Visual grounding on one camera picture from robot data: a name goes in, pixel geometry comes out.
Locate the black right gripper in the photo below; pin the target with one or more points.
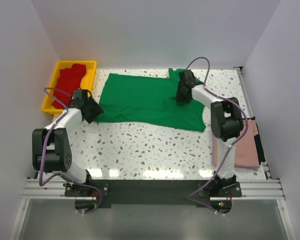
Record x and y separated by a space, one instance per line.
179 96

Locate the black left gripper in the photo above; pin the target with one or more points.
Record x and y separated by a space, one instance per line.
97 110

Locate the green t shirt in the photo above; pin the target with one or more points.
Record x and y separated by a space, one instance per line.
128 98

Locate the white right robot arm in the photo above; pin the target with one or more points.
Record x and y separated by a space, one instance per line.
227 122

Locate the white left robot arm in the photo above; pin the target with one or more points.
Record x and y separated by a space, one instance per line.
51 149

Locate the red t shirt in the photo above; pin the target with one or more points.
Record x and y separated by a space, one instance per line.
69 80

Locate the pink folded t shirt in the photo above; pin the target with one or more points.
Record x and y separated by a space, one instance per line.
246 152

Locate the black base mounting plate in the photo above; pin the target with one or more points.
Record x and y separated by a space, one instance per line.
103 194

